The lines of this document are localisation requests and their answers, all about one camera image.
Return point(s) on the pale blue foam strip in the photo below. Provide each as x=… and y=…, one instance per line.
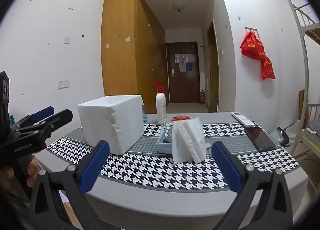
x=162, y=146

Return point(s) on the white wall switch plate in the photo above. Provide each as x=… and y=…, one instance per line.
x=66, y=39

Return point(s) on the white pump lotion bottle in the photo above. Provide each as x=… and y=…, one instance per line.
x=161, y=107

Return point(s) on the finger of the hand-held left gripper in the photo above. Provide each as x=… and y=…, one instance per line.
x=42, y=113
x=58, y=117

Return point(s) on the wooden wardrobe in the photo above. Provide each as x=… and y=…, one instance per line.
x=120, y=45

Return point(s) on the metal bunk bed frame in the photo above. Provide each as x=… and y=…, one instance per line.
x=303, y=52

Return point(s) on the white blank wall plate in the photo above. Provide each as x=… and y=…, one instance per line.
x=71, y=6

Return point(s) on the blue spray bottle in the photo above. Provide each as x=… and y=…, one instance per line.
x=144, y=113

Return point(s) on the houndstooth tablecloth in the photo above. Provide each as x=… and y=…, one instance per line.
x=150, y=172

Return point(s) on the person's left hand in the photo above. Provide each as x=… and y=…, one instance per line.
x=32, y=172

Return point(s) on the white folded paper towel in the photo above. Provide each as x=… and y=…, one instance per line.
x=186, y=140

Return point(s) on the black smartphone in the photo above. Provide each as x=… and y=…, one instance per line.
x=261, y=138

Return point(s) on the red fire extinguisher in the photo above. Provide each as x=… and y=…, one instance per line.
x=202, y=97

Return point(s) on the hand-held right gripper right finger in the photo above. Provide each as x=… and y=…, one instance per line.
x=227, y=167

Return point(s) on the white remote control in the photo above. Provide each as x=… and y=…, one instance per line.
x=243, y=119

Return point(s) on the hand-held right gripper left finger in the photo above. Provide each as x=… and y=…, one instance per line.
x=95, y=167

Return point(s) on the metal wall hook rack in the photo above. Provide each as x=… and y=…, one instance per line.
x=251, y=29

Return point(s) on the red snack packet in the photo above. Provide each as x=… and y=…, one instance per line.
x=181, y=117

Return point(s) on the clear plastic container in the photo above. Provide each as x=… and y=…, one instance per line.
x=276, y=135

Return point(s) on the dark brown entrance door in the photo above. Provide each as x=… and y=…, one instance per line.
x=192, y=82

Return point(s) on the white wall socket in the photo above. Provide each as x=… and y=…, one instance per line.
x=66, y=84
x=59, y=84

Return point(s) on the wooden side door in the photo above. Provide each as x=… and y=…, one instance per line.
x=212, y=70

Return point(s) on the taped paper notices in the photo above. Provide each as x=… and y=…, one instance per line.
x=183, y=61

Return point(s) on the red hanging bag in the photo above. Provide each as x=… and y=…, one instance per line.
x=252, y=47

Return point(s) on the grey sock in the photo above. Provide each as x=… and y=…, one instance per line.
x=169, y=135

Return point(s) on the white foam box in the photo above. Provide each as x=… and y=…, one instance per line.
x=105, y=125

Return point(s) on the round ceiling lamp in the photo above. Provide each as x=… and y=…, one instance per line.
x=178, y=6

